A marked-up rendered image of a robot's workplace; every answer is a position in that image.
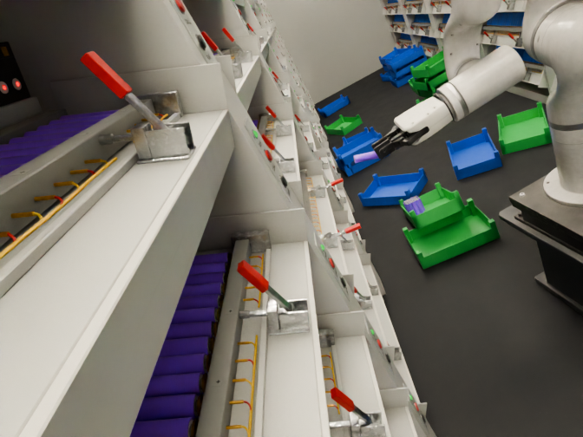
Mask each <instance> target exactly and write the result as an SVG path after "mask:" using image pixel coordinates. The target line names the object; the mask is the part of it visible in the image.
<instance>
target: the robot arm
mask: <svg viewBox="0 0 583 437"><path fill-rule="evenodd" d="M500 7H501V0H451V14H450V17H449V19H448V21H447V24H446V27H445V30H444V33H443V41H442V46H443V56H444V63H445V69H446V74H447V77H448V80H449V81H448V82H447V83H445V84H444V85H442V86H441V87H439V88H438V89H437V90H436V93H434V94H433V97H430V98H428V99H427V100H425V101H422V102H420V103H419V104H417V105H415V106H414V107H412V108H411V109H409V110H407V111H406V112H404V113H403V114H400V115H399V116H397V117H396V118H395V120H394V122H395V124H396V125H395V126H394V127H393V128H392V130H391V131H390V132H388V133H387V134H386V135H385V136H384V137H383V138H381V139H380V140H378V141H376V142H375V143H373V144H372V145H371V146H372V148H373V149H374V151H375V152H376V154H377V156H378V158H379V159H380V160H381V159H383V158H384V157H386V156H387V155H389V154H390V153H393V152H394V151H396V150H398V149H399V148H401V147H405V146H411V145H417V144H419V143H421V142H423V141H424V140H427V139H428V138H429V137H430V136H432V135H433V134H435V133H436V132H438V131H439V130H440V129H442V128H443V127H445V126H446V125H447V124H449V123H452V122H453V121H459V120H460V119H462V118H464V117H465V116H467V115H468V114H470V113H472V112H473V111H475V110H476V109H477V108H479V107H481V106H482V105H484V104H485V103H487V102H489V101H491V100H492V99H494V98H495V97H496V96H498V95H500V94H501V93H503V92H504V91H506V90H507V89H509V88H511V87H513V85H515V84H516V83H518V82H520V81H522V80H523V79H524V78H525V76H526V68H525V64H524V62H523V61H522V59H521V57H520V55H519V54H518V53H517V52H516V51H515V50H514V49H513V48H511V47H510V46H507V45H502V46H500V47H499V48H498V49H496V50H494V51H493V52H491V53H490V54H489V55H486V56H485V57H483V58H481V57H480V36H481V27H482V25H483V23H484V22H486V21H487V20H489V19H490V18H492V17H493V16H494V15H495V14H496V13H497V11H498V10H499V8H500ZM522 43H523V46H524V49H525V50H526V52H527V53H528V54H529V55H530V56H531V57H532V58H533V59H535V60H536V61H537V62H540V63H543V64H545V65H547V66H548V67H550V68H552V69H553V70H554V73H555V74H556V78H557V88H556V89H555V90H554V91H553V92H552V93H551V94H550V95H549V96H548V98H547V104H546V109H547V118H548V124H549V128H550V133H551V137H552V142H553V147H554V156H555V160H556V166H557V167H556V168H555V169H554V170H553V171H552V172H550V173H549V174H548V175H547V177H546V178H545V180H544V184H543V186H544V191H545V193H546V195H547V196H548V197H549V198H550V199H552V200H553V201H555V202H557V203H560V204H562V205H569V206H578V207H583V0H527V4H526V8H525V13H524V17H523V24H522ZM400 130H402V132H401V131H400Z"/></svg>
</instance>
